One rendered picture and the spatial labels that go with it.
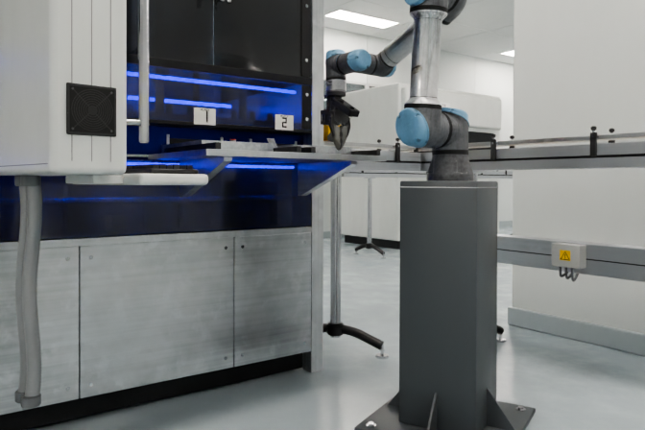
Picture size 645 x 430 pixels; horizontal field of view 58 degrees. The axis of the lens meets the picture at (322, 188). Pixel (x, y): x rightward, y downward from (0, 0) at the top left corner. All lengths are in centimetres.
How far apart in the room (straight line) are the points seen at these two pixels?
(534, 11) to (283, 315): 209
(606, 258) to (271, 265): 127
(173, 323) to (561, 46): 231
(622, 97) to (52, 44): 247
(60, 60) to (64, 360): 101
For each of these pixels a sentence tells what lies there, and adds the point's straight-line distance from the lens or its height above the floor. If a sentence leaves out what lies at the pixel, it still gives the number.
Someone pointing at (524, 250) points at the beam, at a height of 50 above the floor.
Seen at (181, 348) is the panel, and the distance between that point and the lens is 220.
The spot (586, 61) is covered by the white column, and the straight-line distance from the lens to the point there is 321.
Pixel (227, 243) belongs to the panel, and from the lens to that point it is 220.
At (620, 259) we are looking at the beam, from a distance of 243.
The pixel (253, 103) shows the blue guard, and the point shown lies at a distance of 227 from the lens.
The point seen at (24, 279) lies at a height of 52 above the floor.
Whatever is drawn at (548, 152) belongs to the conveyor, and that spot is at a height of 91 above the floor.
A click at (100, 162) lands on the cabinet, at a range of 146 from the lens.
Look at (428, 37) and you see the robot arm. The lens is 184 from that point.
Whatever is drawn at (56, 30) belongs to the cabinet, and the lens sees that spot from 146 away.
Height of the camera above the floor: 78
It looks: 1 degrees down
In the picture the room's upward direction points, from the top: straight up
